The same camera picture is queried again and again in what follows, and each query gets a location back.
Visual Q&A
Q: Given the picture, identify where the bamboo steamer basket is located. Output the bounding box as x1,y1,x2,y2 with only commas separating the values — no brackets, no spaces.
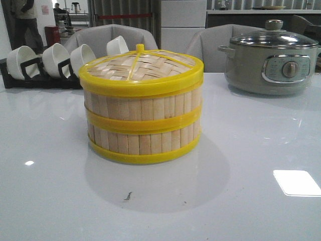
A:
84,82,203,134
88,120,201,164

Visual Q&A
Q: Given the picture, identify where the grey chair right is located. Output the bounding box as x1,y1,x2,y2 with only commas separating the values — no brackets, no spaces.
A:
185,24,261,72

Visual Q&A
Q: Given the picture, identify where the grey chair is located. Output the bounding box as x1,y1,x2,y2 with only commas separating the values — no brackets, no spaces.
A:
185,24,261,72
63,24,158,58

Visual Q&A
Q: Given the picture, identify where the grey-green electric cooking pot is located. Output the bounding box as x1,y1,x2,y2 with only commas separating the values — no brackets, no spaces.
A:
218,44,320,95

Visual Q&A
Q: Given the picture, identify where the white bowl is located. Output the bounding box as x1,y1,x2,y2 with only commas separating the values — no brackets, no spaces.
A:
42,43,70,78
7,46,37,80
70,44,96,77
106,36,129,56

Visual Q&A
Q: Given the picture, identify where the white bowl far left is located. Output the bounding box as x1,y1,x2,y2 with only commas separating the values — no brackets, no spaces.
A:
7,46,37,80

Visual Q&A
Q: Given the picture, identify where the red bin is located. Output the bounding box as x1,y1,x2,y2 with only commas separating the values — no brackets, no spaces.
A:
45,26,60,47

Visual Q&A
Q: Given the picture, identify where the white cabinet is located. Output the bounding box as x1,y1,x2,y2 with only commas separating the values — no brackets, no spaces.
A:
160,1,207,53

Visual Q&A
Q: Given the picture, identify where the black bowl rack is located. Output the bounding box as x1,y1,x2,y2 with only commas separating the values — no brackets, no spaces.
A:
1,57,82,89

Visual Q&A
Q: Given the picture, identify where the woven bamboo steamer lid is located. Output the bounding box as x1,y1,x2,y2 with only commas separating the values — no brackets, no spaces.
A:
79,44,204,98

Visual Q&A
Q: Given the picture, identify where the glass pot lid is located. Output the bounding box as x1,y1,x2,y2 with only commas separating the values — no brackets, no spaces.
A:
230,20,318,49

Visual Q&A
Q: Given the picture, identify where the grey chair left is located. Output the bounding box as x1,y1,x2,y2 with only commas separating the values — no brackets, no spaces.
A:
63,24,158,58

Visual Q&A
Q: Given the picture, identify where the white bowl rightmost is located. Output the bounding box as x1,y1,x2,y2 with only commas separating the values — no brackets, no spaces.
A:
106,36,129,56

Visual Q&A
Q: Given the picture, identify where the person in background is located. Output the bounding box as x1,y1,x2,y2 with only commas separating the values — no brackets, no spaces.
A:
11,0,44,54

